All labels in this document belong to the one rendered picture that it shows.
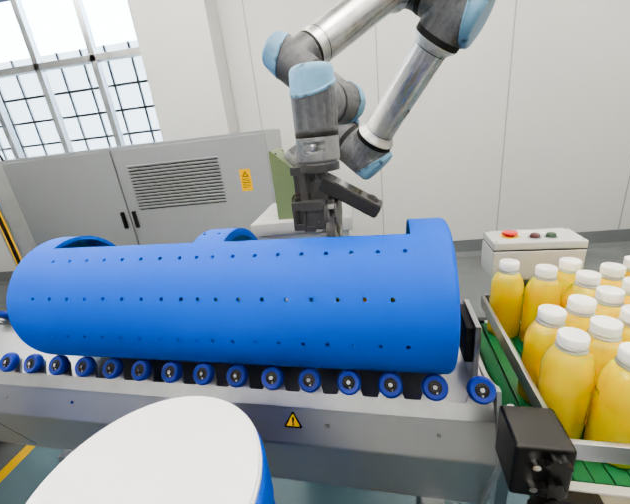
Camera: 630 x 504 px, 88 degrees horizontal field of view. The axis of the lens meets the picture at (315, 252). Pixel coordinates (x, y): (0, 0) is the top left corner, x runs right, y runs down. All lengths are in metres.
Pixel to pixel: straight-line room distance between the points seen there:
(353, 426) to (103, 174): 2.42
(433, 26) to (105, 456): 0.98
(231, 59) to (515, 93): 2.62
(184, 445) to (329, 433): 0.29
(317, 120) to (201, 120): 2.88
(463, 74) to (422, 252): 3.12
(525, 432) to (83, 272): 0.79
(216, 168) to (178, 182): 0.29
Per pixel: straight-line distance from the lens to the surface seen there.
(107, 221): 2.84
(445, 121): 3.53
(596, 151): 4.12
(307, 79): 0.57
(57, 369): 0.99
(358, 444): 0.71
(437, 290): 0.52
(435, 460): 0.72
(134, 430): 0.58
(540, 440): 0.56
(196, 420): 0.55
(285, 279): 0.54
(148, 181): 2.56
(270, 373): 0.68
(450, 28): 0.91
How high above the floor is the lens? 1.40
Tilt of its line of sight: 20 degrees down
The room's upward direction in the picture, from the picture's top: 7 degrees counter-clockwise
